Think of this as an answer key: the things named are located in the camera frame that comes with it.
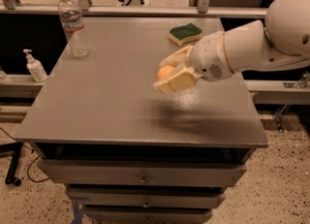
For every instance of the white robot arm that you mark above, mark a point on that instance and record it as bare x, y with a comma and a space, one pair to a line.
280, 42

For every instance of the grey drawer cabinet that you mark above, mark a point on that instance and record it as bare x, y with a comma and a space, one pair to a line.
123, 150

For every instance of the black stand leg with caster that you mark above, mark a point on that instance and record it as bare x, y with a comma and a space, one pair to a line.
14, 150

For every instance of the orange fruit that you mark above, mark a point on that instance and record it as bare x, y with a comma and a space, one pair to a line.
163, 72

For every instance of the white pump soap dispenser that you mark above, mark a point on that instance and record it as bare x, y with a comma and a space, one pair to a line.
35, 67

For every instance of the green and yellow sponge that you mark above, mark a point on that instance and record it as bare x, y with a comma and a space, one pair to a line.
181, 35

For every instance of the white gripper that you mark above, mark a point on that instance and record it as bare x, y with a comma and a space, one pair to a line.
209, 58

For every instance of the clear plastic water bottle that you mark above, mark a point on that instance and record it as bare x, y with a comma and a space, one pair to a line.
72, 22

